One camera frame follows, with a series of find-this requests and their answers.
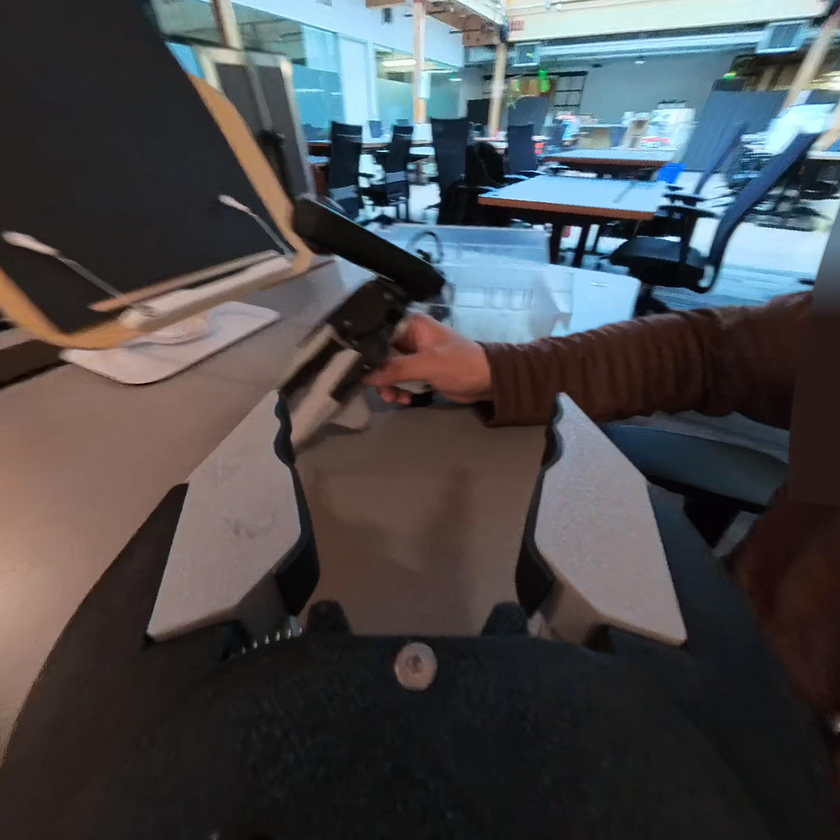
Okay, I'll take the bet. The white tablet stand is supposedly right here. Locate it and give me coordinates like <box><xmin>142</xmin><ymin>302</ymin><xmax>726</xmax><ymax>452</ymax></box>
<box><xmin>0</xmin><ymin>193</ymin><xmax>296</xmax><ymax>386</ymax></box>

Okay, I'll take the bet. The blue-grey office chair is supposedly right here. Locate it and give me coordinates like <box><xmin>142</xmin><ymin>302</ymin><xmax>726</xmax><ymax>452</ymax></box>
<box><xmin>600</xmin><ymin>420</ymin><xmax>791</xmax><ymax>526</ymax></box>

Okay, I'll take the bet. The person's torso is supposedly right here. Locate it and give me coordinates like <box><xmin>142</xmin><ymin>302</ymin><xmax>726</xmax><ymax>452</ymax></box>
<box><xmin>725</xmin><ymin>486</ymin><xmax>840</xmax><ymax>736</ymax></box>

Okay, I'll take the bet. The person's right hand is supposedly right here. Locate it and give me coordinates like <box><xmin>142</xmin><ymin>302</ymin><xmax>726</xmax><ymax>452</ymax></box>
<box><xmin>363</xmin><ymin>314</ymin><xmax>494</xmax><ymax>408</ymax></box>

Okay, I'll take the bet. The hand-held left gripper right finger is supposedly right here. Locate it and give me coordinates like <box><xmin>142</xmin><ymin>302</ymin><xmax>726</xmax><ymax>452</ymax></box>
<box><xmin>515</xmin><ymin>394</ymin><xmax>688</xmax><ymax>647</ymax></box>

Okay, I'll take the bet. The wooden post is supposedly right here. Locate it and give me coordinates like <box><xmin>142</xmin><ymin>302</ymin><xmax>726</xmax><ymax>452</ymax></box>
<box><xmin>410</xmin><ymin>0</ymin><xmax>429</xmax><ymax>126</ymax></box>
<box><xmin>491</xmin><ymin>41</ymin><xmax>510</xmax><ymax>131</ymax></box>

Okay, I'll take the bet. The dark blue partition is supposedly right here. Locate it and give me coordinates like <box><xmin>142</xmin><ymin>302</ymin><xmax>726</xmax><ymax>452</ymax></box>
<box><xmin>682</xmin><ymin>88</ymin><xmax>788</xmax><ymax>175</ymax></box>

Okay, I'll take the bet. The grey partition panel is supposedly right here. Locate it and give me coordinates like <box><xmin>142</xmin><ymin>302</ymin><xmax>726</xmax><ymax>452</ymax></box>
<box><xmin>197</xmin><ymin>49</ymin><xmax>311</xmax><ymax>198</ymax></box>

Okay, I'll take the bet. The grey table with wooden edge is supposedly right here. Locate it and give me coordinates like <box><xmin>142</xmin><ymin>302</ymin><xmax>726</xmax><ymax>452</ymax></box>
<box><xmin>478</xmin><ymin>174</ymin><xmax>677</xmax><ymax>266</ymax></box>
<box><xmin>543</xmin><ymin>147</ymin><xmax>677</xmax><ymax>179</ymax></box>

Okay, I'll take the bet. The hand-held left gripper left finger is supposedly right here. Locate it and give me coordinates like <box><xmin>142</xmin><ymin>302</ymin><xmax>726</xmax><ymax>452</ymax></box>
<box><xmin>146</xmin><ymin>390</ymin><xmax>324</xmax><ymax>645</ymax></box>

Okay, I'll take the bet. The person's right forearm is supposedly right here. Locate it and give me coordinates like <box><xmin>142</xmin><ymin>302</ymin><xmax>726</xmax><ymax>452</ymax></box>
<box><xmin>478</xmin><ymin>290</ymin><xmax>815</xmax><ymax>429</ymax></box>

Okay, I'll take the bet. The black panel with wooden edge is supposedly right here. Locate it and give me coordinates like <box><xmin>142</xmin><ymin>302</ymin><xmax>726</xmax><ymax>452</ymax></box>
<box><xmin>0</xmin><ymin>0</ymin><xmax>312</xmax><ymax>350</ymax></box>

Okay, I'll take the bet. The black office chair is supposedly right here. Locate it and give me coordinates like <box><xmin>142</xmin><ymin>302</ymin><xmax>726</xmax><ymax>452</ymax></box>
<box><xmin>610</xmin><ymin>131</ymin><xmax>818</xmax><ymax>312</ymax></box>
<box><xmin>504</xmin><ymin>123</ymin><xmax>540</xmax><ymax>178</ymax></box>
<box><xmin>364</xmin><ymin>123</ymin><xmax>416</xmax><ymax>224</ymax></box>
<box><xmin>326</xmin><ymin>121</ymin><xmax>367</xmax><ymax>221</ymax></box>
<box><xmin>428</xmin><ymin>117</ymin><xmax>490</xmax><ymax>225</ymax></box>

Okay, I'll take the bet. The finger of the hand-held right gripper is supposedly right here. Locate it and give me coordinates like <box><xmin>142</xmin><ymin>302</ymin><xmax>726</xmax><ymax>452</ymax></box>
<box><xmin>287</xmin><ymin>364</ymin><xmax>376</xmax><ymax>454</ymax></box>
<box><xmin>279</xmin><ymin>325</ymin><xmax>360</xmax><ymax>401</ymax></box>

